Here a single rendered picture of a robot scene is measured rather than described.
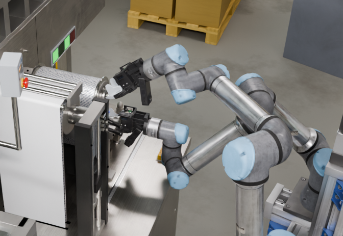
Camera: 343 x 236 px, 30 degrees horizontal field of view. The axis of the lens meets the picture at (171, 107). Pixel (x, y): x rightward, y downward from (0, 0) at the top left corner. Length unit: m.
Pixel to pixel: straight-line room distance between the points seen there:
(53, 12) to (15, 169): 0.73
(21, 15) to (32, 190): 0.66
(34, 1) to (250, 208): 1.20
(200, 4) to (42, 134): 3.26
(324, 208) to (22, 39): 1.25
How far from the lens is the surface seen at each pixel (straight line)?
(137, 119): 2.44
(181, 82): 2.13
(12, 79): 1.72
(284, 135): 1.94
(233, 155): 1.88
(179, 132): 2.40
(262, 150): 1.88
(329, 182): 2.22
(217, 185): 3.90
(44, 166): 2.20
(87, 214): 2.15
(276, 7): 6.06
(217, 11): 5.19
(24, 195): 2.33
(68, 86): 2.09
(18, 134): 1.86
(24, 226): 1.40
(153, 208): 2.43
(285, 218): 2.74
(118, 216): 2.40
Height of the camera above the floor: 2.60
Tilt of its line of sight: 35 degrees down
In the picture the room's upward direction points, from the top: 4 degrees clockwise
